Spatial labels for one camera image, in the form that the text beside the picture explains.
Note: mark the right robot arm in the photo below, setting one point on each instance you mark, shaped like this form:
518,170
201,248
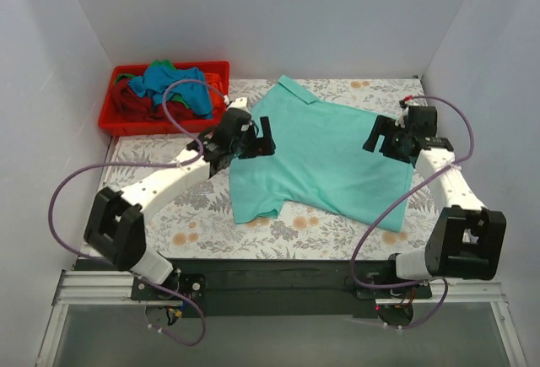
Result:
467,239

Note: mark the blue t shirt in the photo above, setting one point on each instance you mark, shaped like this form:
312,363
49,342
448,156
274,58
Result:
195,94

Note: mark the dark red t shirt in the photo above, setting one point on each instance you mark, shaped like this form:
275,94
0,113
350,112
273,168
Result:
133,108

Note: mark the red plastic bin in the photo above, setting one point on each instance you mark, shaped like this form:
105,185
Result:
111,122

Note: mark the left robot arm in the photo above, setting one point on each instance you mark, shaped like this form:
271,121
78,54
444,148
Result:
117,221

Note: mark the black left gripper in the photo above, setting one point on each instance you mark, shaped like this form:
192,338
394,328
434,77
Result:
253,144

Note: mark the mint green t shirt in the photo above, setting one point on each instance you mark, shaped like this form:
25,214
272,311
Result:
319,160

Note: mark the aluminium frame rail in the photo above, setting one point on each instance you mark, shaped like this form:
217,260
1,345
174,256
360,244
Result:
93,288

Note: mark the floral table mat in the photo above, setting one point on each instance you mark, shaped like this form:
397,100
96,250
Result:
199,222

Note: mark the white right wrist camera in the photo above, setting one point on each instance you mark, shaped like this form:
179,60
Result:
404,104

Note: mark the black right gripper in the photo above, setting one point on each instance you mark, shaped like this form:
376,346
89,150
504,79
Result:
388,141

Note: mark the orange t shirt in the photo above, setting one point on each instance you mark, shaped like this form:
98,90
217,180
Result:
216,93

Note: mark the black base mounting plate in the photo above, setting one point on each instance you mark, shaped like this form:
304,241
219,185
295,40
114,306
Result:
275,288

